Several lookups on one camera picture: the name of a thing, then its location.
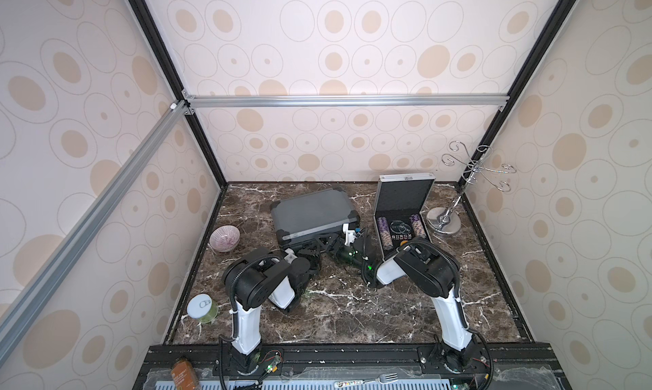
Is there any poker chips right row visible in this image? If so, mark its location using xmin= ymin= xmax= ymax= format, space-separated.
xmin=410 ymin=214 xmax=428 ymax=239

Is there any horizontal aluminium rail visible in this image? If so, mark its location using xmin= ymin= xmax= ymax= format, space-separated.
xmin=188 ymin=93 xmax=509 ymax=108

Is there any silver fork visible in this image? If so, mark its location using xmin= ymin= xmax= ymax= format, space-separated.
xmin=334 ymin=373 xmax=398 ymax=389

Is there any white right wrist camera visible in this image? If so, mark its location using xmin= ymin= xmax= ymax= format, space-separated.
xmin=342 ymin=224 xmax=357 ymax=247

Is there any green tin can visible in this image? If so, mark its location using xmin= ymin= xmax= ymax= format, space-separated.
xmin=187 ymin=293 xmax=218 ymax=324

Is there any brown bottle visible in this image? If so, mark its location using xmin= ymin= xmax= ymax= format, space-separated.
xmin=171 ymin=358 xmax=200 ymax=390

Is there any dark grey poker case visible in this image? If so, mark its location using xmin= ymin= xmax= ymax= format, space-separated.
xmin=271 ymin=187 xmax=360 ymax=248

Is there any chrome hook stand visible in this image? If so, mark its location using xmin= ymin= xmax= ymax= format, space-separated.
xmin=426 ymin=140 xmax=517 ymax=235

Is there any pink patterned bowl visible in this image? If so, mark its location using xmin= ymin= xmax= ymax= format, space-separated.
xmin=209 ymin=225 xmax=240 ymax=252

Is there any silver aluminium poker case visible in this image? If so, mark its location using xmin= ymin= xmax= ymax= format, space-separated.
xmin=374 ymin=173 xmax=436 ymax=259

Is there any diagonal aluminium rail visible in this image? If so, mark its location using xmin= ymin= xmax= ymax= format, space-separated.
xmin=1 ymin=100 xmax=189 ymax=363

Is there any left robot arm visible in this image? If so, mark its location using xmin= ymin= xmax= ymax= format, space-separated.
xmin=223 ymin=240 xmax=323 ymax=374

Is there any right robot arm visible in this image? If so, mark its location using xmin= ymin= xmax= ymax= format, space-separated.
xmin=321 ymin=230 xmax=489 ymax=374

